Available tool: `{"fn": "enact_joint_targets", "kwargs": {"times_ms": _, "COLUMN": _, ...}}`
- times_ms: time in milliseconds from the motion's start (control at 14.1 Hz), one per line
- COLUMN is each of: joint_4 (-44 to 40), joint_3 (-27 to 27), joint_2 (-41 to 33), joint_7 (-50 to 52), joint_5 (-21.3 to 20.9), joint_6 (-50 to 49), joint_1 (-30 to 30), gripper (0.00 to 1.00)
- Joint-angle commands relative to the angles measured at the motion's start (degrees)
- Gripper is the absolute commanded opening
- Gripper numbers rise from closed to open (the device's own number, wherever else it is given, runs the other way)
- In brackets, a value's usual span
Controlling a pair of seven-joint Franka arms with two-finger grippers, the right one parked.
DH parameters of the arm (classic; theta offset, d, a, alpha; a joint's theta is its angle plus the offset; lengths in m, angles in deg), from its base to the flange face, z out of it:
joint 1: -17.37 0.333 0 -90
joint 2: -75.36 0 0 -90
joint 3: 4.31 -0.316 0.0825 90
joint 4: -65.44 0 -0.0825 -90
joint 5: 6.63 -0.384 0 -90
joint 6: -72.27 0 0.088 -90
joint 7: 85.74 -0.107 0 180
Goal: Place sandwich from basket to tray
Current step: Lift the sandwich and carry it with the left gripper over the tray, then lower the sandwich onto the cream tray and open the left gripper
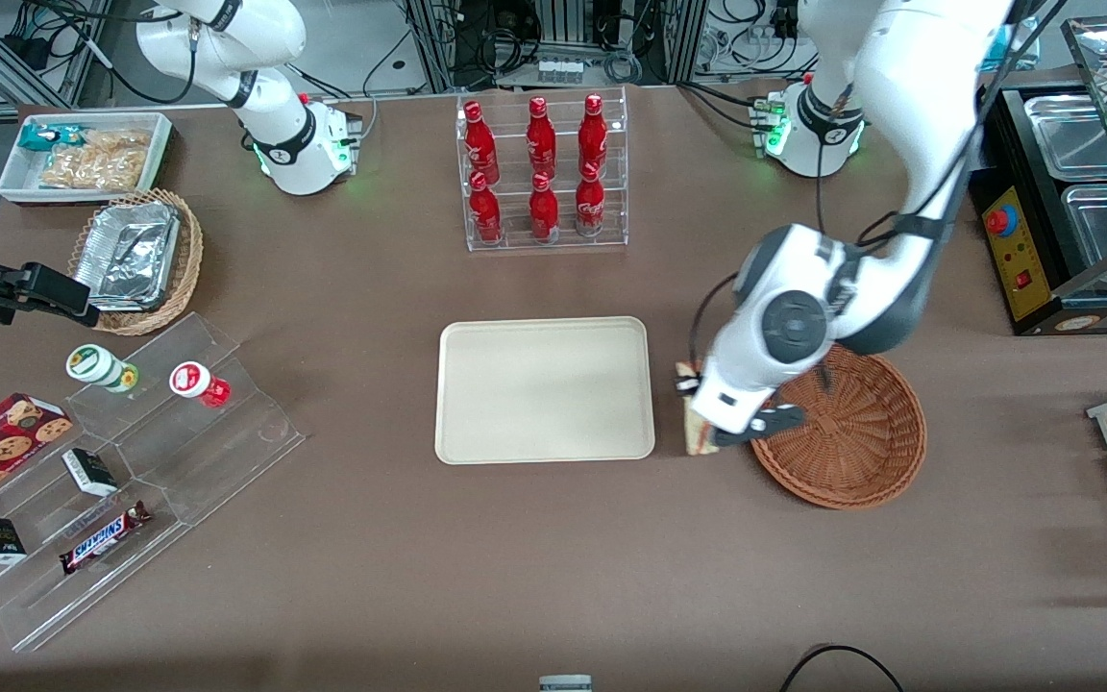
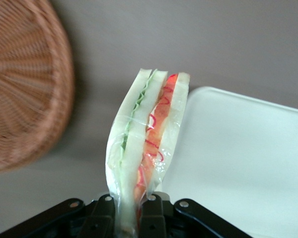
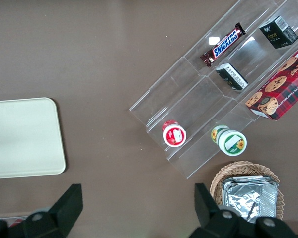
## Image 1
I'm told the clear acrylic stepped stand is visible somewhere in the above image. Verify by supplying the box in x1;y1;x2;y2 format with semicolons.
63;310;308;528
0;432;195;655

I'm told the black cable loop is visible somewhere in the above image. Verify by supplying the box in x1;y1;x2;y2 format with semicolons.
779;643;906;692

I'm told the clear bag of crackers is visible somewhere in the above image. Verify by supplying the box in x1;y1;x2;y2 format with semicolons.
38;129;154;192

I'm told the black food warmer machine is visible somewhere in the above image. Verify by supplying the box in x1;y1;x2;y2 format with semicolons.
971;82;1107;338

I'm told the round brown wicker basket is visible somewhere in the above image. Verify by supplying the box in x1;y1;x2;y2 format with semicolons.
750;343;928;511

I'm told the green lid yogurt cup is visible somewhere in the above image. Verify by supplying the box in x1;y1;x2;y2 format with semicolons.
64;342;140;396

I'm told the triangular sandwich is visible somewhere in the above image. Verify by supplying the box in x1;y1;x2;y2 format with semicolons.
676;359;724;457

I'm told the teal plastic bag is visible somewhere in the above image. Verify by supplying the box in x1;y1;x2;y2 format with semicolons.
980;18;1041;71

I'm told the beige rectangular tray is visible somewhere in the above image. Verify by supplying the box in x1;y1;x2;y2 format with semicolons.
434;316;657;466

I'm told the clear acrylic bottle rack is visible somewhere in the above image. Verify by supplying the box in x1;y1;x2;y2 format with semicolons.
456;86;630;254

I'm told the teal snack packet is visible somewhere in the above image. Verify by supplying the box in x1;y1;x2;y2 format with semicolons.
16;123;95;154

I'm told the red lid yogurt cup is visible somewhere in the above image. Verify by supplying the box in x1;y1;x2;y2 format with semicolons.
168;359;233;409

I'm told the white rectangular bin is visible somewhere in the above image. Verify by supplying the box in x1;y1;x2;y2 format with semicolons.
0;111;175;206

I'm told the aluminium foil container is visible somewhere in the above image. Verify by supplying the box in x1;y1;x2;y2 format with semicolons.
72;199;183;311

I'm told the snickers chocolate bar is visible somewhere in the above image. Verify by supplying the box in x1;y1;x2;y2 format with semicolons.
58;500;154;577

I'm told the oval light wicker basket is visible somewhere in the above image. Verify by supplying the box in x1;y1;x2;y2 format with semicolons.
67;187;206;338

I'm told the red cola bottle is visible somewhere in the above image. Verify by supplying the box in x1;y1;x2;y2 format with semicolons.
462;100;502;186
578;93;609;180
468;171;505;246
528;173;561;244
525;96;558;181
574;161;607;238

